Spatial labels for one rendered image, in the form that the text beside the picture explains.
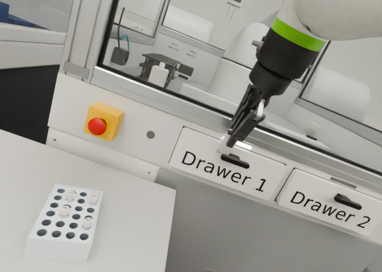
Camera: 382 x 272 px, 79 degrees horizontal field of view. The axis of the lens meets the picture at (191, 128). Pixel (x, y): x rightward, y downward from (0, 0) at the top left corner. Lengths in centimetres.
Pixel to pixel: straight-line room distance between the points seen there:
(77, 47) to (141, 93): 18
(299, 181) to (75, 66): 63
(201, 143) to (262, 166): 17
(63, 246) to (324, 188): 61
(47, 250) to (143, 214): 19
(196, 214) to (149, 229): 24
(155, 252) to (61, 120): 40
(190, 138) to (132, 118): 16
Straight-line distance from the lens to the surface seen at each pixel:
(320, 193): 73
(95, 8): 61
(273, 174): 65
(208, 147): 58
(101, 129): 55
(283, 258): 86
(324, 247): 88
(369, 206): 82
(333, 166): 73
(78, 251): 42
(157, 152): 62
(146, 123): 59
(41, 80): 133
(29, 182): 56
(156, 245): 48
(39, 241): 41
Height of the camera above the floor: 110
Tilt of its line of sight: 17 degrees down
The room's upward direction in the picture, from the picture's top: 22 degrees clockwise
